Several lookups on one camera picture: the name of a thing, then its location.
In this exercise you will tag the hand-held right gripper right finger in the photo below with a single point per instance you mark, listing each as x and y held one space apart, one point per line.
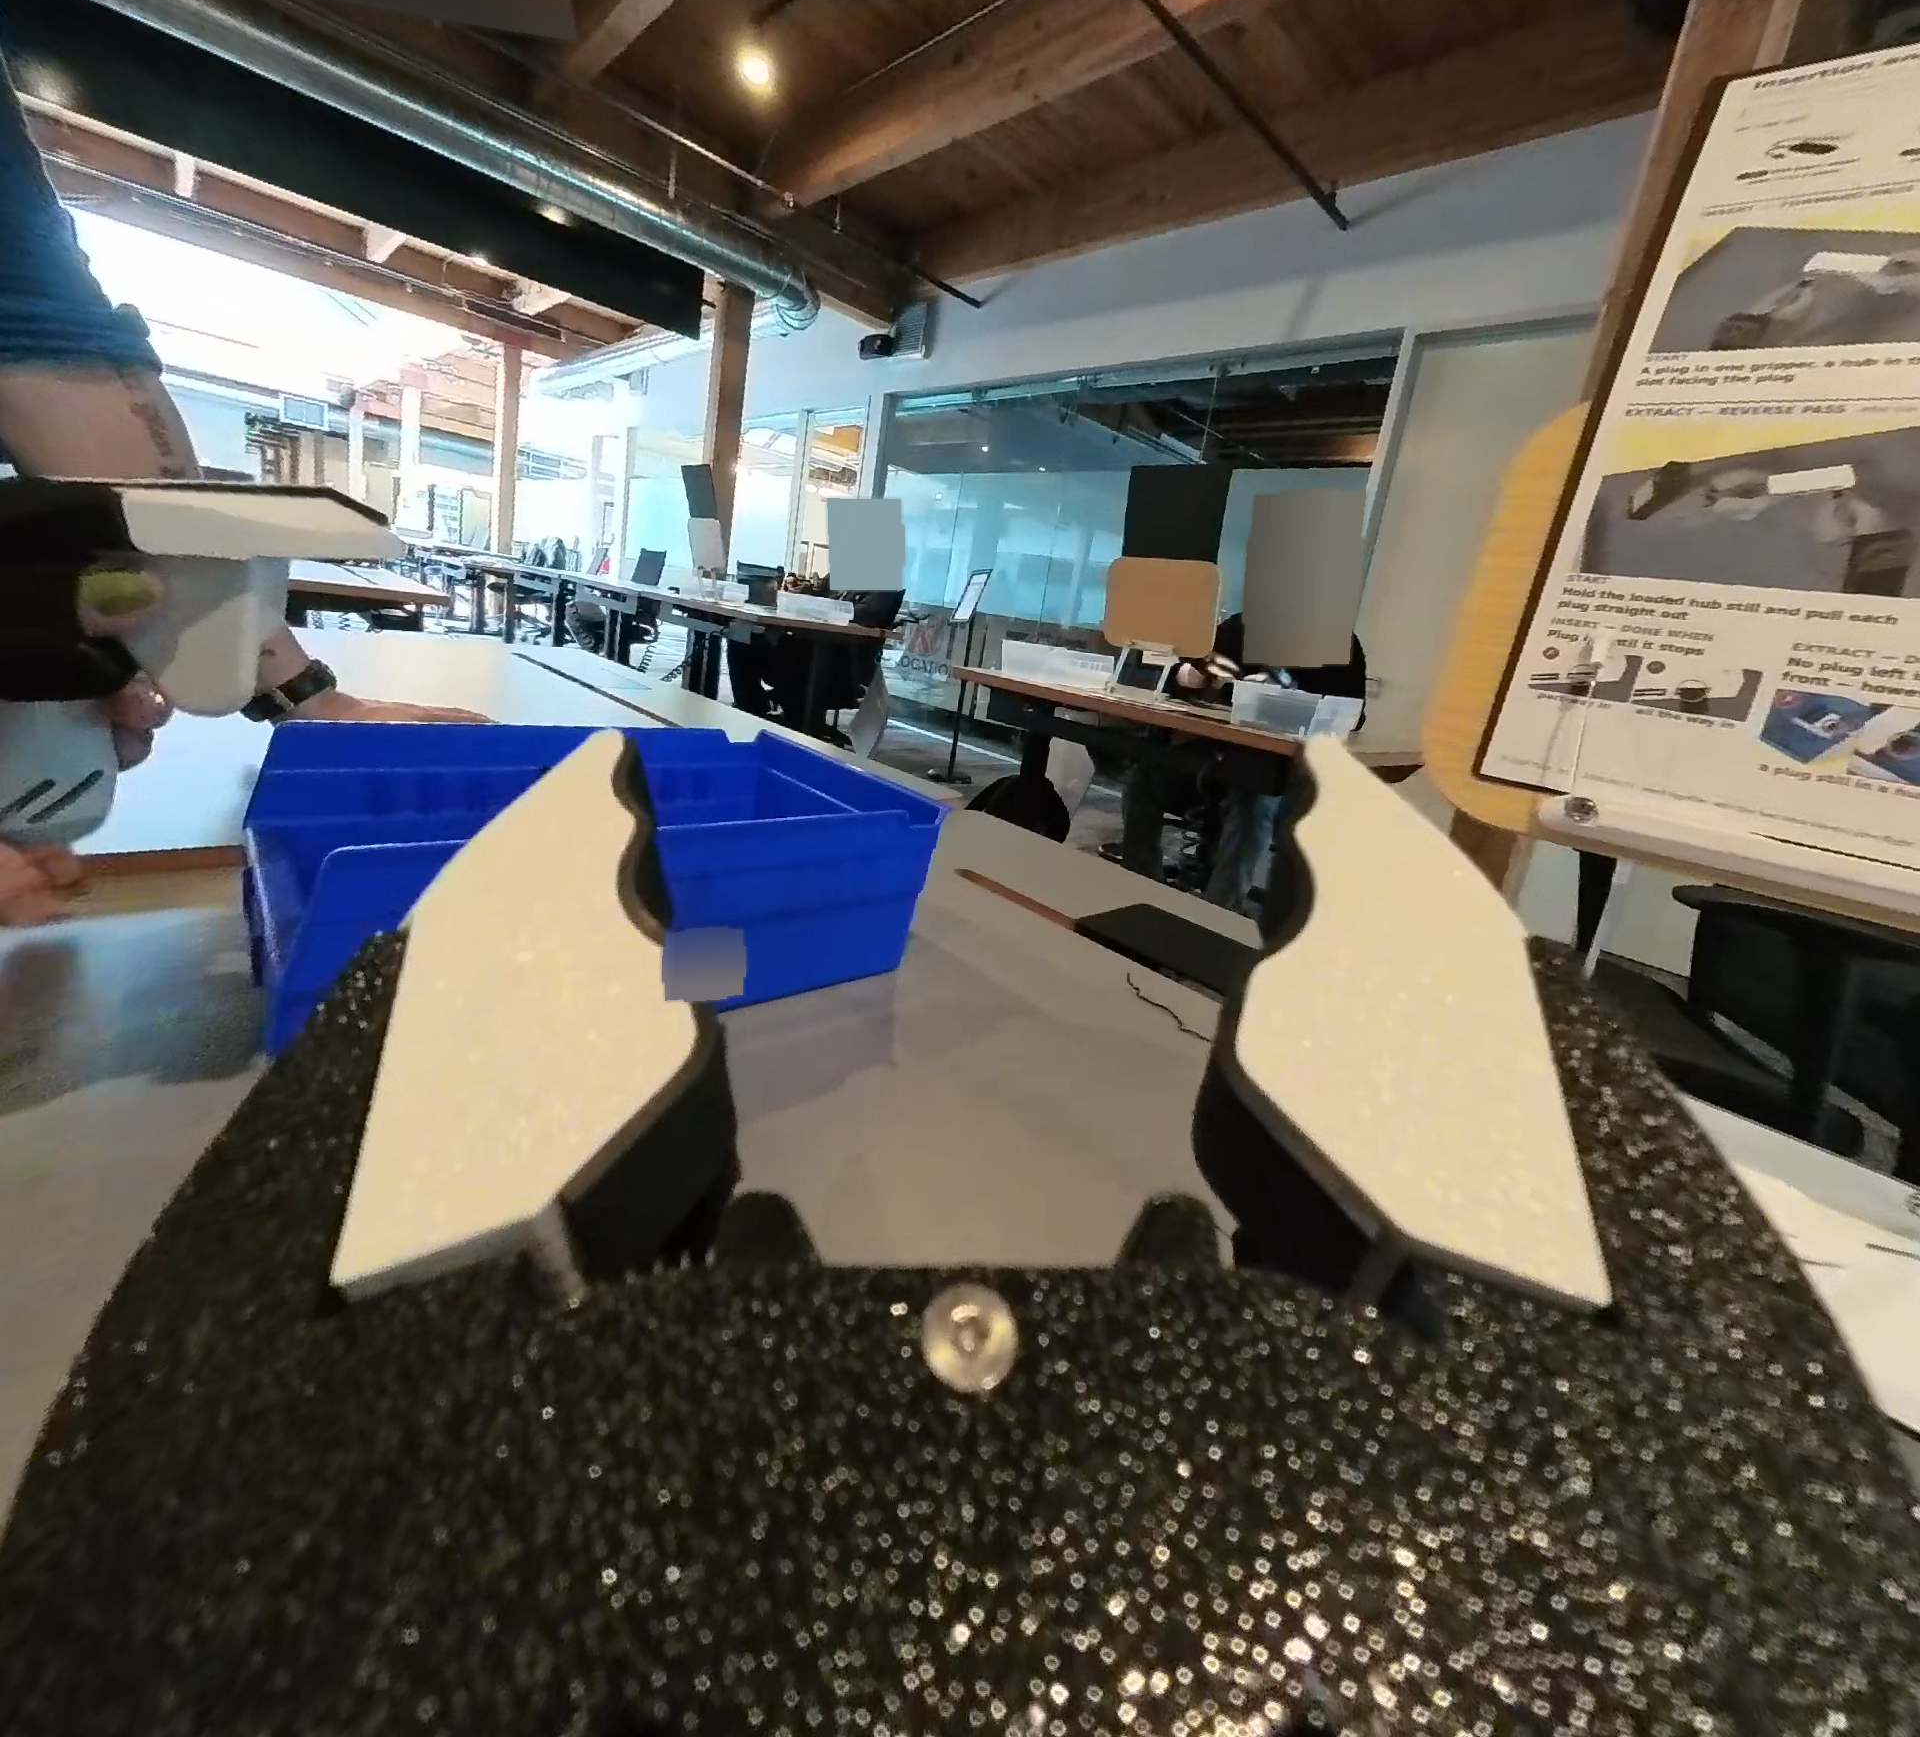
1410 1046

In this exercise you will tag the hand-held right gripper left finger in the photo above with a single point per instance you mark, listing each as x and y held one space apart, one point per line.
494 1017

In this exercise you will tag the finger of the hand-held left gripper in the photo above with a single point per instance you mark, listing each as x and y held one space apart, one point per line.
254 525

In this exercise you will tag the blue plastic bin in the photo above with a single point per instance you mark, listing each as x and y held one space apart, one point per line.
810 867

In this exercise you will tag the another person's tattooed forearm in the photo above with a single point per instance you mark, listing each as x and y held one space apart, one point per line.
104 417

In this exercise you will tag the person's left hand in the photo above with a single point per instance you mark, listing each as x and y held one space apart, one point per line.
38 885

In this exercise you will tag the black wristwatch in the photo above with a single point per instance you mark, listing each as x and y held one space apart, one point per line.
293 690

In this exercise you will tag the flat black tablet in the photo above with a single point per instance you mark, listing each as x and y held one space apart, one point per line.
1178 944

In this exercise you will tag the row of office desks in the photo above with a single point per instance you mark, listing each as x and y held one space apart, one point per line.
600 597

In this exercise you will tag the black office chair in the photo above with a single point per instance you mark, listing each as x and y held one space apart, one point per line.
1771 987

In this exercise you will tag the white sign stand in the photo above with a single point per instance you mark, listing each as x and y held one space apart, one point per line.
1725 845

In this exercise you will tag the wooden desk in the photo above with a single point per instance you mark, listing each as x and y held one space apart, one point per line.
1110 703

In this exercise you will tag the light wooden chair back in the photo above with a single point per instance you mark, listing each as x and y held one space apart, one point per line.
1515 597

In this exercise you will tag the white paper sheets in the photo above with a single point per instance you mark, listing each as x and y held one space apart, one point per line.
1845 1228

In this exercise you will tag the clear plastic containers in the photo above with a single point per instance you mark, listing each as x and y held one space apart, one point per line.
1059 661

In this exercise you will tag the small framed floor sign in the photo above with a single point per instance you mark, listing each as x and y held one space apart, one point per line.
975 594

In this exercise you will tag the round ceiling spotlight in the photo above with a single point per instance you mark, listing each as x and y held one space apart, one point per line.
757 68

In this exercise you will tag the printed instruction sheet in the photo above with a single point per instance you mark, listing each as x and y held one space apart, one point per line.
1754 446

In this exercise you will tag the black ceiling rod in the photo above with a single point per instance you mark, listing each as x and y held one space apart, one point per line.
1185 26

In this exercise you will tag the metal ventilation duct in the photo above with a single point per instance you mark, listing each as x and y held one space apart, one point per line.
450 141

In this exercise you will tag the wooden post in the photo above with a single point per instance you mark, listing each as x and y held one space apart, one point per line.
729 402

